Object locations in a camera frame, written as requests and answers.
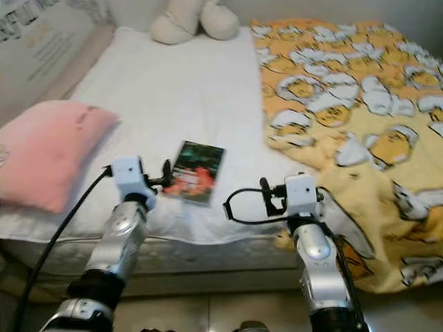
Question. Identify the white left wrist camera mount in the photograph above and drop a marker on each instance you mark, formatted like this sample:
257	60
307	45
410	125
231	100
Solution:
130	176

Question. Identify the quilted grey mattress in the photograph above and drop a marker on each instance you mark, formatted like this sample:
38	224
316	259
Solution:
208	257

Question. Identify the white bed sheet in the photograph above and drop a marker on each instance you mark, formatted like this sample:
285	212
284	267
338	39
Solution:
180	97

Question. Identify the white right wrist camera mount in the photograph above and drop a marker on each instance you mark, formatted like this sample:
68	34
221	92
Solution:
301	194

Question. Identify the dark cover paperback book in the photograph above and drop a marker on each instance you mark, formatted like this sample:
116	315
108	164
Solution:
197	173

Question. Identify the yellow cartoon egg blanket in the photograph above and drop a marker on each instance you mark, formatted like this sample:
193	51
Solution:
374	173

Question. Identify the pink embroidered pillow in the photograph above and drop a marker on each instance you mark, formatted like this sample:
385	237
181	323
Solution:
52	152

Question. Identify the cream plush toy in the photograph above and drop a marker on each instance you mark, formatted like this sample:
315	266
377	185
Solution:
190	21

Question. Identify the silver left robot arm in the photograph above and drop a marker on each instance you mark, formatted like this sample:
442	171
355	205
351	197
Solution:
121	242

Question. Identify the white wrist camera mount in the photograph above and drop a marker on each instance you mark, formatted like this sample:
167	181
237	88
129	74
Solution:
301	194
130	176

